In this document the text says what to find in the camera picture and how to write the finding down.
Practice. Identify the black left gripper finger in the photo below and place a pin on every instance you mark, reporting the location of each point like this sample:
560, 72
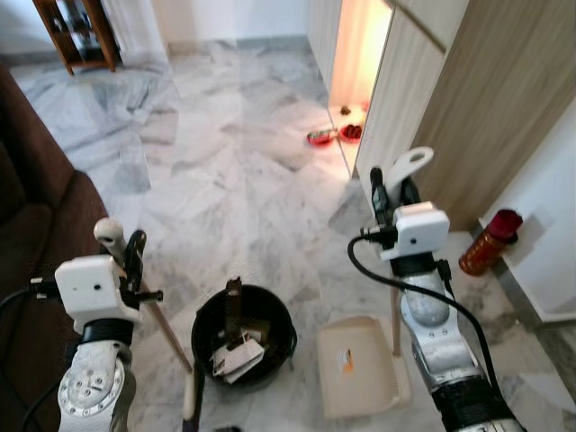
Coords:
135, 261

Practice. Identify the wooden broom with white grip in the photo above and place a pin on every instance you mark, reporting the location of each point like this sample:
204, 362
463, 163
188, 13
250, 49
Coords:
171, 342

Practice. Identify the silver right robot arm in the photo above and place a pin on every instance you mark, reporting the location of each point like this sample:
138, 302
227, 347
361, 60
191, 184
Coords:
441, 351

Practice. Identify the red pet bowl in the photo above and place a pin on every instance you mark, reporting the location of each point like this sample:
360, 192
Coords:
352, 132
321, 138

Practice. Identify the brown snack wrapper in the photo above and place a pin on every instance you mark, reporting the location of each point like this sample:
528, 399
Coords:
234, 310

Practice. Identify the brown sofa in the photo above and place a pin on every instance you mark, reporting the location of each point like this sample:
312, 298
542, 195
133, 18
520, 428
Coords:
36, 234

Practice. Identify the light wooden cabinet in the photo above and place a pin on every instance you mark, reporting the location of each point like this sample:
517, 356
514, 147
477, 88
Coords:
486, 99

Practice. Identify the black round bucket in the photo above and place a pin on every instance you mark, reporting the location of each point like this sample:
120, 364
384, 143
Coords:
270, 315

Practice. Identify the dark wooden stand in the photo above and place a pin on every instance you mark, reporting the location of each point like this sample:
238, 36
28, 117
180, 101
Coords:
81, 36

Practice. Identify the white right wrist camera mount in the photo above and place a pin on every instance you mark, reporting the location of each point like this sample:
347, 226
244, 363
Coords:
418, 232

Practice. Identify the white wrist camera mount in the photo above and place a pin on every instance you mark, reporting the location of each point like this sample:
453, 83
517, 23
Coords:
418, 232
90, 288

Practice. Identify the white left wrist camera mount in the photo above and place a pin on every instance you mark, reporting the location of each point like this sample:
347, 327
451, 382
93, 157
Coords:
90, 288

